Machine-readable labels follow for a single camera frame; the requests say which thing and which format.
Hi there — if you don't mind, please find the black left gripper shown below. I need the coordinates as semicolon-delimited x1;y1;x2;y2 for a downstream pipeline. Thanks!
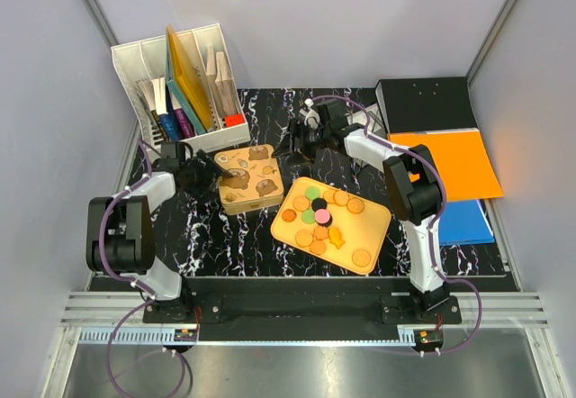
181;150;231;204

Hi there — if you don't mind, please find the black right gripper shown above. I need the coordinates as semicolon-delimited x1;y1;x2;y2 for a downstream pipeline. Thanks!
271;118;330;167

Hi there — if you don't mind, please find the brown compartment cookie box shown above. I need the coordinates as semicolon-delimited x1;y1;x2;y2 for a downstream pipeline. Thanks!
220;186;284;215

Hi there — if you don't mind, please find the silver tin lid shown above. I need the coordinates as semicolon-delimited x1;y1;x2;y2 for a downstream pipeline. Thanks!
215;144;284;193

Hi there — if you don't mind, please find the yellow cookie tray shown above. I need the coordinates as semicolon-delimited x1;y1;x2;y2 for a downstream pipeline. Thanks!
271;177;392;276

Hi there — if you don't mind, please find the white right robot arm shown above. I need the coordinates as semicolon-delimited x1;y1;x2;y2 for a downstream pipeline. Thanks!
273;104;449;323

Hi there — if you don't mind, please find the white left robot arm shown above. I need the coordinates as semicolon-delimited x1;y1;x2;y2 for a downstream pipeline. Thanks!
85;140;231;322

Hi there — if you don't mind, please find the green macaron cookie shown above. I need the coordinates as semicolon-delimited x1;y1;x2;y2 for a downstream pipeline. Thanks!
305;186;320;201

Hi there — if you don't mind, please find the black sandwich cookie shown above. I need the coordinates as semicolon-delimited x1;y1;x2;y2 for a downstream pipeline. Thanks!
310;197;328;212

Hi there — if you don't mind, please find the grey booklet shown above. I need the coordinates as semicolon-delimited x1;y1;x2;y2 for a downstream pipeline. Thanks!
347;104;387;138

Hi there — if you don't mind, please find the white file organizer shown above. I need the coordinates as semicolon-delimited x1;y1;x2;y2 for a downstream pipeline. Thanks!
111;23;251;152

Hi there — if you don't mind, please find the pink macaron cookie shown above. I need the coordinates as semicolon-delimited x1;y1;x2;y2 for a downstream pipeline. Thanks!
314;209;331;224

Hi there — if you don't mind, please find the yellow folder in organizer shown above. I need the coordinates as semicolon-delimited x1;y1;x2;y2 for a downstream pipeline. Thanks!
166;24;212;135

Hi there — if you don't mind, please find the round tan biscuit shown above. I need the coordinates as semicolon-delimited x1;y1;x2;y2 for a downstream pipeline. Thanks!
352;249;371;267

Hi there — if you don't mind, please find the black binder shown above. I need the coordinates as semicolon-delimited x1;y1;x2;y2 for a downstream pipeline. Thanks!
375;77;478;134

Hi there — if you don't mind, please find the orange folder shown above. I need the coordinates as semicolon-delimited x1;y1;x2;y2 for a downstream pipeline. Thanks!
388;129;503;202

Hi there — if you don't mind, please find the blue folder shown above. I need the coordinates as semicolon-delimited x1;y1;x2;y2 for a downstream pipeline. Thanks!
439;200;495;247

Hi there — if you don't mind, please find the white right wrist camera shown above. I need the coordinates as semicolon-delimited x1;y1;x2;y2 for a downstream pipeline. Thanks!
304;98;320;129

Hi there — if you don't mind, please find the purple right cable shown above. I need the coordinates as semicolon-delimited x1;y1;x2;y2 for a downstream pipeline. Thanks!
310;95;483;357

